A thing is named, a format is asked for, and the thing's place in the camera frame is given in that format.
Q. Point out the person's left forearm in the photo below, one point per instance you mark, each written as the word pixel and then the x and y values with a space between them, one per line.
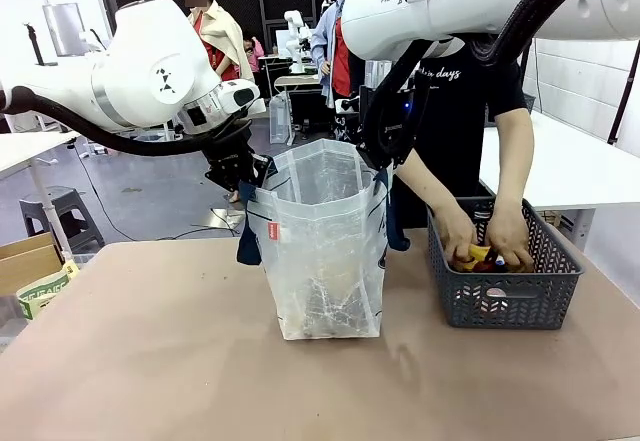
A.
pixel 511 171

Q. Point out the grey whiteboard panel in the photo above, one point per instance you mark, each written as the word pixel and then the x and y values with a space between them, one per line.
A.
pixel 62 28

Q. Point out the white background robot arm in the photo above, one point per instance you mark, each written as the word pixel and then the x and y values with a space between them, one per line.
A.
pixel 297 36

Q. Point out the background grey desk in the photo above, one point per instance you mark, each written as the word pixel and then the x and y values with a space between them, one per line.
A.
pixel 295 83

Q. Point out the white table with round leg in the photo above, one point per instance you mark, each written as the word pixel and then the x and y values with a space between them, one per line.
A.
pixel 20 151

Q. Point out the yellow snack package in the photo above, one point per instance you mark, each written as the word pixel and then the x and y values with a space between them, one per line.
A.
pixel 475 253

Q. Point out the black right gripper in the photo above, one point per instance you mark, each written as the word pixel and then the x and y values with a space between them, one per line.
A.
pixel 390 121

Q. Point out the dark grey plastic basket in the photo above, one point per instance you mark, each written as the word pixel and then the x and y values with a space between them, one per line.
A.
pixel 505 301

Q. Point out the person's right forearm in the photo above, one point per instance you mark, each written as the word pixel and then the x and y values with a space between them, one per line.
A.
pixel 425 181

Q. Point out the large white table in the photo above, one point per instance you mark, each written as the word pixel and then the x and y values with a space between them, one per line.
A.
pixel 550 161

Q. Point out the black tripod stand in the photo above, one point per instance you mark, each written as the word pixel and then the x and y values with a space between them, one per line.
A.
pixel 36 46

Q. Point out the brown cardboard box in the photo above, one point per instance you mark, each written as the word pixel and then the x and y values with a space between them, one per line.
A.
pixel 25 261

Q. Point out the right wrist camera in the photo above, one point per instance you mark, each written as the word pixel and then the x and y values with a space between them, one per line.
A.
pixel 347 105

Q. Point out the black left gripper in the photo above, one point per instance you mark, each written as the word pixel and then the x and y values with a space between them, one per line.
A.
pixel 230 153

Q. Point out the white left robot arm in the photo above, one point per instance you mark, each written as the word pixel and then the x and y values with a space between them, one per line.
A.
pixel 150 71

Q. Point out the green and white carton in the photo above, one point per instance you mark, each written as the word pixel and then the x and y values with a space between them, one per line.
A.
pixel 45 291

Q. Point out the person in black t-shirt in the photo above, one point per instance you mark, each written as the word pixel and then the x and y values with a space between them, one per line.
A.
pixel 460 111

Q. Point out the grey plastic step stool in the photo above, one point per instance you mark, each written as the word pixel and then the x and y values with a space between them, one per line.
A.
pixel 65 211

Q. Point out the person's left hand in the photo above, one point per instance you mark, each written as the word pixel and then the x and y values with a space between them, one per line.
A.
pixel 507 241

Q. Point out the clear plastic container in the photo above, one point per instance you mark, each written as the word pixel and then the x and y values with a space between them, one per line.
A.
pixel 281 121

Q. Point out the red snack package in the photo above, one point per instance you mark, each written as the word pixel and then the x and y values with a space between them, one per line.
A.
pixel 492 263

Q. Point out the person in cream jacket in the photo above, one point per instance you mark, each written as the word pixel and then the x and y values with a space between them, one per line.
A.
pixel 220 36

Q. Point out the person's right hand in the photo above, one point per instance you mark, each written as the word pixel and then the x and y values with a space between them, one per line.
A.
pixel 457 236

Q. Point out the person in pink top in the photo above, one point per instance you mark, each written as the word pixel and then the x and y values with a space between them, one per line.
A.
pixel 255 56

